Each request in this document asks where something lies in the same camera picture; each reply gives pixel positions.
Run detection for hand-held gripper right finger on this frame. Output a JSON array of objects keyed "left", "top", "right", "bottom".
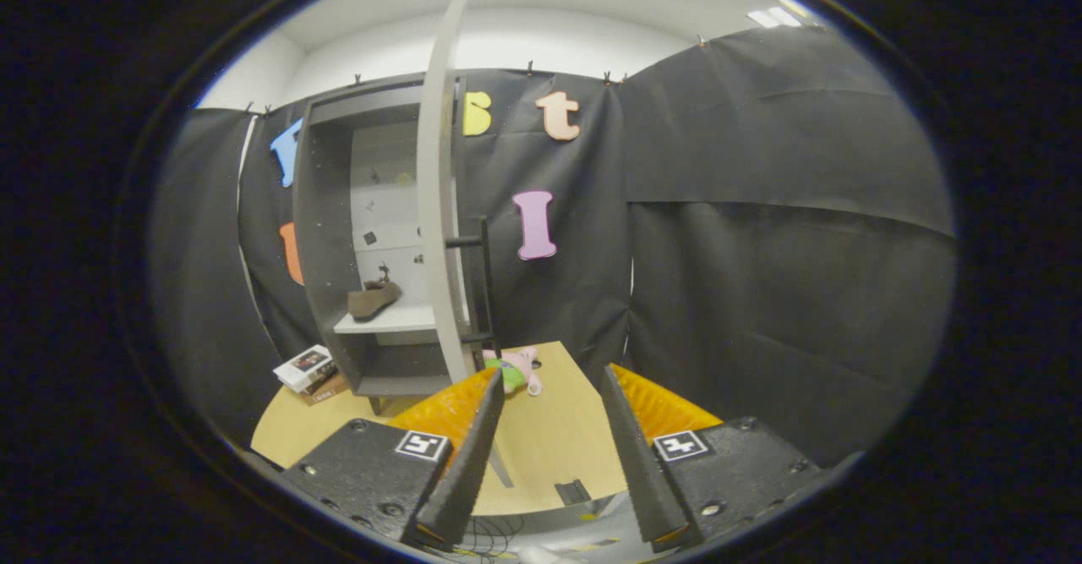
[{"left": 598, "top": 364, "right": 825, "bottom": 552}]

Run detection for black backdrop cloth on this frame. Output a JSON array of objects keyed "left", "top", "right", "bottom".
[{"left": 148, "top": 25, "right": 958, "bottom": 468}]

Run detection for brown book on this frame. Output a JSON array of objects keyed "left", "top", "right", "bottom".
[{"left": 300, "top": 374, "right": 350, "bottom": 406}]

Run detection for grey shoe cabinet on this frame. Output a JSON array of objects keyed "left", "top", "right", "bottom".
[{"left": 292, "top": 72, "right": 470, "bottom": 417}]

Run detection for black cable bundle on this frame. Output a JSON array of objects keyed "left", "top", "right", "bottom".
[{"left": 461, "top": 513, "right": 521, "bottom": 558}]

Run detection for pink and green plush toy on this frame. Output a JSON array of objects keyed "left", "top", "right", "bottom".
[{"left": 484, "top": 346, "right": 544, "bottom": 397}]

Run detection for brown fuzzy shoe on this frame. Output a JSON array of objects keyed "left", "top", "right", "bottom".
[{"left": 347, "top": 281, "right": 403, "bottom": 321}]

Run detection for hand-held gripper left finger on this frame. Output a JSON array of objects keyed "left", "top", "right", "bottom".
[{"left": 279, "top": 367, "right": 506, "bottom": 548}]

